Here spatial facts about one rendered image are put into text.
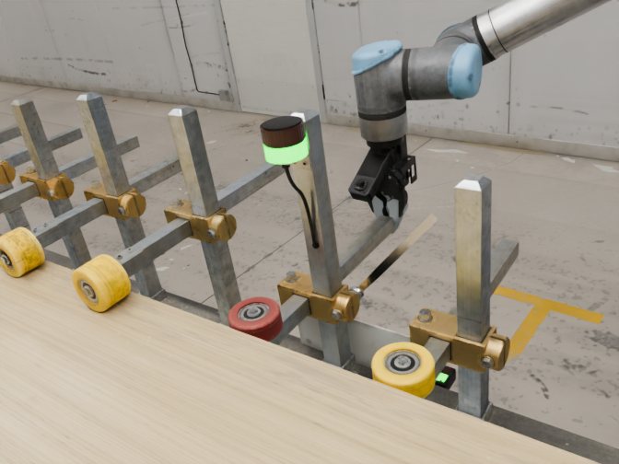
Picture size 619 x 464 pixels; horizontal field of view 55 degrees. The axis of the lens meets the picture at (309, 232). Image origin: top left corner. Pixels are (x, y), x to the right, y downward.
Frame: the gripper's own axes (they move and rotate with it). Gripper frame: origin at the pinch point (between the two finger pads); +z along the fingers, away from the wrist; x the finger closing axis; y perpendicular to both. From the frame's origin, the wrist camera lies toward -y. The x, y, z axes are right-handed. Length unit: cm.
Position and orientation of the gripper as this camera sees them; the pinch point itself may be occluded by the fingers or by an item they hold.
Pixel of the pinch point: (389, 229)
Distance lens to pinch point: 122.7
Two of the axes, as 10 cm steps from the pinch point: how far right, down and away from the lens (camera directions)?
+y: 5.7, -5.0, 6.5
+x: -8.1, -1.8, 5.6
